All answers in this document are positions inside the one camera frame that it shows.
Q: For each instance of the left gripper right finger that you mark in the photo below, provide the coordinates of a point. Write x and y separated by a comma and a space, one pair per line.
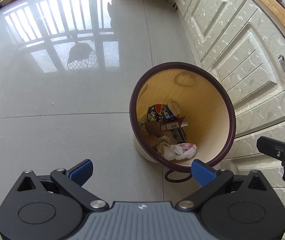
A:
212, 183

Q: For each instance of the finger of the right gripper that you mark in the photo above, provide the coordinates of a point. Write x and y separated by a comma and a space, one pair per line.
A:
271, 147

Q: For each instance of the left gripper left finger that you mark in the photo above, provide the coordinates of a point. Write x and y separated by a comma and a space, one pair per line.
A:
70, 184

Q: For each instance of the white red plastic bag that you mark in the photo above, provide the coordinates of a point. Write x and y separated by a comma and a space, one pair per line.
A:
172, 152

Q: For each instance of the red cigarette pack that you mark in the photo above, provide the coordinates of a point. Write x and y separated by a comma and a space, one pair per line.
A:
178, 123

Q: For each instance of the torn brown cardboard piece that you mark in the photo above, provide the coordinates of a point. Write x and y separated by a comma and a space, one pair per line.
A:
153, 134

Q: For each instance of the crushed blue soda can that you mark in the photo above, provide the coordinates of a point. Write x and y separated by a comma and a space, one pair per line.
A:
163, 113

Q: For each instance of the round wooden trash bin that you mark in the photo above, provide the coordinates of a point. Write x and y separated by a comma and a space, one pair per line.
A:
203, 102

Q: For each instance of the white cabinet drawers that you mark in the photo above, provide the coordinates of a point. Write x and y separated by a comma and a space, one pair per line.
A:
237, 43

